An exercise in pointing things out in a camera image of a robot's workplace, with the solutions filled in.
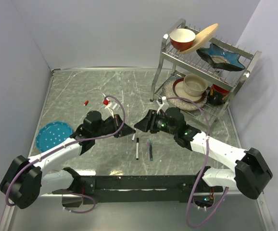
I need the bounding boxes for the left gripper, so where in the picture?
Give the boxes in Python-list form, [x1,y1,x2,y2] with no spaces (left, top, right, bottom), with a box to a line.
[93,114,136,138]

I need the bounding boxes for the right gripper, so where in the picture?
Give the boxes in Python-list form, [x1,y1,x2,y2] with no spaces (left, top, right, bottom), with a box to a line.
[134,109,177,136]

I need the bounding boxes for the green gel pen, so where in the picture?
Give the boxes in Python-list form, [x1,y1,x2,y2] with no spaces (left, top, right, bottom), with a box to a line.
[149,140,153,161]

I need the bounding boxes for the purple highlighter pen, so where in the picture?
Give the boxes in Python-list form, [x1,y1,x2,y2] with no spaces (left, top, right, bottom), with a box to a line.
[147,141,151,158]

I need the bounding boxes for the white black-tip marker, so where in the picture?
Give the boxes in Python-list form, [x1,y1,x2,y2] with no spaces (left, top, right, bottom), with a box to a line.
[136,143,139,160]

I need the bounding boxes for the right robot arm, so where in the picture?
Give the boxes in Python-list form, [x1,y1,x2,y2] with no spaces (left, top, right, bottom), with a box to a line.
[134,107,273,200]

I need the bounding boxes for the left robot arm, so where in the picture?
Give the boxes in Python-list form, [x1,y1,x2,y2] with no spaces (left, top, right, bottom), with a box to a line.
[0,111,136,209]

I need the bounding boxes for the silver glitter plate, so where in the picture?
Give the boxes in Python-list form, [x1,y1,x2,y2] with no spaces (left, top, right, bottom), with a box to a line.
[162,77,207,111]

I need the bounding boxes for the red brown plate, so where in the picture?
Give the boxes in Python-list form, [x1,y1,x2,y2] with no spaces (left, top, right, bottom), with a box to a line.
[173,78,207,103]

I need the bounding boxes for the beige ceramic bowl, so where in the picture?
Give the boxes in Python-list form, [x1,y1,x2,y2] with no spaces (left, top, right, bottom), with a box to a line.
[182,74,208,96]

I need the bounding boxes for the steel dish rack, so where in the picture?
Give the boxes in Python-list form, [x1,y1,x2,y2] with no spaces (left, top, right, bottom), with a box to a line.
[150,19,262,128]

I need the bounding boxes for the blue polka dot plate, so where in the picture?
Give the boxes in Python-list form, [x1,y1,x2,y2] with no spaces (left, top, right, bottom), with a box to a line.
[36,121,73,153]

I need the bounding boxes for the black red patterned cup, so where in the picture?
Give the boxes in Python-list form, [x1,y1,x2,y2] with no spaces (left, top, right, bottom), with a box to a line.
[207,84,230,106]

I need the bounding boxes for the red white bowl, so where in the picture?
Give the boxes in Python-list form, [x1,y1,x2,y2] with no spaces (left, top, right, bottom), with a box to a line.
[169,28,196,51]

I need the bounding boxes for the blue star-shaped dish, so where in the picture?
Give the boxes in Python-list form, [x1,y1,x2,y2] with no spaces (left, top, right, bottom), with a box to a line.
[196,43,245,72]

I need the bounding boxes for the beige wooden plate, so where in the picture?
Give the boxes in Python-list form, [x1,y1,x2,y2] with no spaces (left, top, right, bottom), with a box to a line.
[179,23,219,54]

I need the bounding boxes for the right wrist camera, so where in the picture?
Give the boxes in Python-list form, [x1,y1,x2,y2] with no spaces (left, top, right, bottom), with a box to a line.
[156,96,169,114]

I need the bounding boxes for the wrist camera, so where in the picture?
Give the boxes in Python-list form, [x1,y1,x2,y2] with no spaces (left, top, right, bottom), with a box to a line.
[156,96,169,114]
[103,99,118,117]

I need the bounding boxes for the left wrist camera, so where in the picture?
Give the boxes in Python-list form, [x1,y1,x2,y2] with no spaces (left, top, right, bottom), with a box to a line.
[103,99,118,117]

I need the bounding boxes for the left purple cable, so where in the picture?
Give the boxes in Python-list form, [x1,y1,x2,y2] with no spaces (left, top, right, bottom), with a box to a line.
[5,95,126,215]

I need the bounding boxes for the purple cable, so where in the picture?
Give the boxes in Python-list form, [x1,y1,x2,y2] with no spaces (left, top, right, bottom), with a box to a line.
[165,96,228,229]
[5,95,126,215]

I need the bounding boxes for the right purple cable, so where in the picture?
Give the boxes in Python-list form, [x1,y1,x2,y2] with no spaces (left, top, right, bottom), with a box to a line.
[165,96,228,229]

